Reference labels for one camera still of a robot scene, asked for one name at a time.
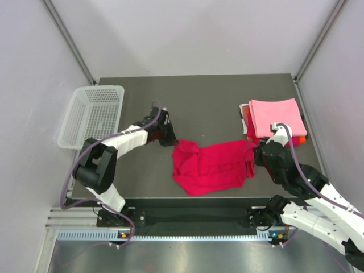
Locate crimson red t shirt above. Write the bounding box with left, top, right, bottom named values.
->
left=172, top=139, right=256, bottom=196

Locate white perforated plastic basket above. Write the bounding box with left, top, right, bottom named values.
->
left=57, top=85, right=125, bottom=150

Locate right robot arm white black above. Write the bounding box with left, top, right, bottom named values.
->
left=254, top=140, right=363, bottom=271

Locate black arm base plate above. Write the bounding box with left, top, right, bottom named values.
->
left=96, top=198, right=298, bottom=230

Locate left aluminium frame post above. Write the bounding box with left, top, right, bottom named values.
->
left=40, top=0, right=97, bottom=85

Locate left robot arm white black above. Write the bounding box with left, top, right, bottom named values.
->
left=72, top=106, right=178, bottom=226

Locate right aluminium frame post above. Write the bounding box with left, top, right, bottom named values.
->
left=293, top=0, right=348, bottom=84

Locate light pink folded t shirt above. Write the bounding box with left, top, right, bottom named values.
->
left=249, top=98, right=307, bottom=138

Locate aluminium frame post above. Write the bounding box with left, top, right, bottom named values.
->
left=40, top=0, right=97, bottom=85
left=293, top=0, right=348, bottom=84

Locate grey slotted cable duct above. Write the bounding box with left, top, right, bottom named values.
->
left=57, top=229, right=272, bottom=242

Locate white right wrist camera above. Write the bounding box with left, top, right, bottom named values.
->
left=267, top=122, right=292, bottom=147

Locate red folded t shirt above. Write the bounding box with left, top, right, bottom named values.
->
left=247, top=113, right=306, bottom=146

